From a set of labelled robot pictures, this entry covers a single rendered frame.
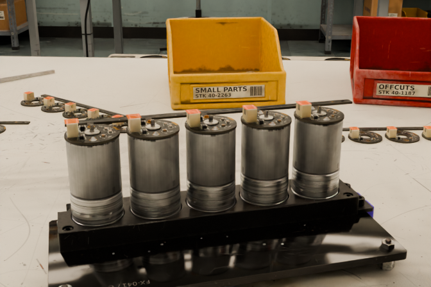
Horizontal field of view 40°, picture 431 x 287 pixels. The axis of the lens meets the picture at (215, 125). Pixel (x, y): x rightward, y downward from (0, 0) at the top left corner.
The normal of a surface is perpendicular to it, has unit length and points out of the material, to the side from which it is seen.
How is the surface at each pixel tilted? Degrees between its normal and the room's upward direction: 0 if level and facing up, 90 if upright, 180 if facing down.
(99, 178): 90
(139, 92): 0
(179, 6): 90
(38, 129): 0
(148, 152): 90
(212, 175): 90
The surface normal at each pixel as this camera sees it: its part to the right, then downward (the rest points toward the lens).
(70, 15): -0.06, 0.33
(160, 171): 0.37, 0.31
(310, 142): -0.39, 0.30
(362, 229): 0.00, -0.94
